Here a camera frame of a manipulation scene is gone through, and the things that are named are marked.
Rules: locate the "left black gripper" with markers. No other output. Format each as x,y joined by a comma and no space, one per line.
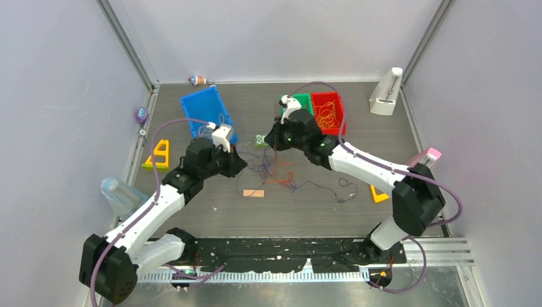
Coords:
235,164

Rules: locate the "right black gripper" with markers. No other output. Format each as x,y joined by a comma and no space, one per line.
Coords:
274,138

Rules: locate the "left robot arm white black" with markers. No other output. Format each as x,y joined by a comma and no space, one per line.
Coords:
111,265

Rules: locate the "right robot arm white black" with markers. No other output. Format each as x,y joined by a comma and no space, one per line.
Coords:
416,199

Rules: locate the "green monster toy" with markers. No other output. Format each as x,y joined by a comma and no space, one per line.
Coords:
259,140

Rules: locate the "small wooden block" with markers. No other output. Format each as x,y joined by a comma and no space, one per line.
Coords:
256,193

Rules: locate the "green plastic bin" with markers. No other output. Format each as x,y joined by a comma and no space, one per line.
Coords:
305,101

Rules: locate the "red plastic bin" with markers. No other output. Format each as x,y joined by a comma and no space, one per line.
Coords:
328,111

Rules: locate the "blue plastic bin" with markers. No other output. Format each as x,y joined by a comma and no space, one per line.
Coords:
206,105

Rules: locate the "small figurine toy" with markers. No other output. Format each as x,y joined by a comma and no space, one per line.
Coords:
197,80

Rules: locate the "purple round toy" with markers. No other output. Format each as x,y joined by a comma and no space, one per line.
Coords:
141,115

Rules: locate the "white metronome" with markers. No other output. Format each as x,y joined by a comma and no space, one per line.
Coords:
383,99

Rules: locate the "clear plastic container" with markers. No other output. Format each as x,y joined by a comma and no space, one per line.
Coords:
124,199

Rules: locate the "yellow triangle block right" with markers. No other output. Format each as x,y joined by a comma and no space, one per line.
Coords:
376,196

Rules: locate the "pink metronome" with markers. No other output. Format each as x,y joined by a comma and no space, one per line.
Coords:
428,157

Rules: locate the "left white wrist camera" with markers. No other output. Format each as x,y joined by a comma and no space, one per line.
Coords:
221,135

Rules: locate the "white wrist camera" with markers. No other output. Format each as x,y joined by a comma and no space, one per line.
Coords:
289,105
221,135

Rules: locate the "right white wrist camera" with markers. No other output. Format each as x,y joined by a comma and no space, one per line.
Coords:
289,105

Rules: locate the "aluminium rail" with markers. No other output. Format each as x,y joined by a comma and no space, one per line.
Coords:
304,259

